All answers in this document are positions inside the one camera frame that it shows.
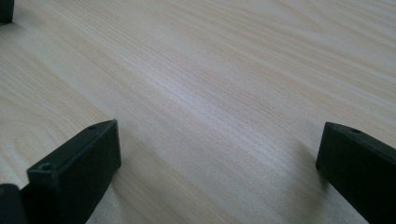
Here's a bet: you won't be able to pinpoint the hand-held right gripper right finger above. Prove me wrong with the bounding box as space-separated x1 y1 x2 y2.
315 121 396 224

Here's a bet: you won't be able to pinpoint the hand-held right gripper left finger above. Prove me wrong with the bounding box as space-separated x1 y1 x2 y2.
20 119 122 224

